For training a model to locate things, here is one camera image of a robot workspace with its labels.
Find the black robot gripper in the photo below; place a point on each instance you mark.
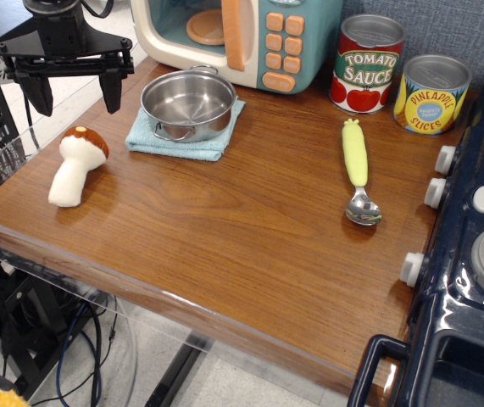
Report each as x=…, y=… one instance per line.
x=67, y=47

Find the plush brown white mushroom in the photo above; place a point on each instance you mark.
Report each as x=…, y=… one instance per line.
x=82, y=150

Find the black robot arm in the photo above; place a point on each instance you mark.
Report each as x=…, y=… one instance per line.
x=42, y=10

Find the silver metal pan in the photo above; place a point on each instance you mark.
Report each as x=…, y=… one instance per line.
x=193, y=105

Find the light blue folded cloth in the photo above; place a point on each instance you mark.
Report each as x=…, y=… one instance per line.
x=141, y=139

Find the clear acrylic table guard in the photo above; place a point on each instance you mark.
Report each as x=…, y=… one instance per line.
x=72, y=98

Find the teal cream toy microwave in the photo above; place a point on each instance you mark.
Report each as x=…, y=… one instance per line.
x=276, y=46

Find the black table leg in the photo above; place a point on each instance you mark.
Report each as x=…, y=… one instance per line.
x=177, y=372

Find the tomato sauce can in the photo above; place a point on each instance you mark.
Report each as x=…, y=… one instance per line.
x=368, y=54

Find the pineapple slices can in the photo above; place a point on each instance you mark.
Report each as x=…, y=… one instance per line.
x=431, y=93

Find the white stove knob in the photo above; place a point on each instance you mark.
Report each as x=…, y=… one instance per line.
x=444, y=159
x=434, y=192
x=411, y=267

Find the dark blue toy stove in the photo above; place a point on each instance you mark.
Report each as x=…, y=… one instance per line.
x=441, y=363

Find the spoon with yellow-green handle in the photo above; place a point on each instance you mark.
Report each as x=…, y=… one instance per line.
x=361, y=209

